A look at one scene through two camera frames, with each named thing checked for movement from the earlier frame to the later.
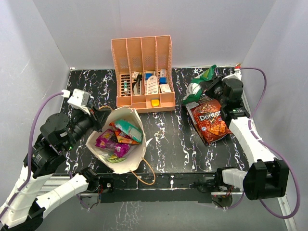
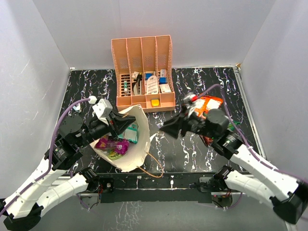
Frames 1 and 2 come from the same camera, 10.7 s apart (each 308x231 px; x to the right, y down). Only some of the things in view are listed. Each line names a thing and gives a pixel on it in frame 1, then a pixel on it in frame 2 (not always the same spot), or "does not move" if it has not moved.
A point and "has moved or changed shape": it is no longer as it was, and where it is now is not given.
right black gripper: [209, 90] → [172, 127]
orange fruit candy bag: [122, 136] → [203, 103]
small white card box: [165, 88] does not move
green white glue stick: [125, 86] does not move
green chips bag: [195, 90] has moved or changed shape
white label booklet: [152, 86] does not move
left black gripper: [101, 116] → [117, 121]
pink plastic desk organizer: [143, 67] does not move
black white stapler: [135, 84] does not move
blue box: [162, 80] does not move
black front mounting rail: [154, 187] does not move
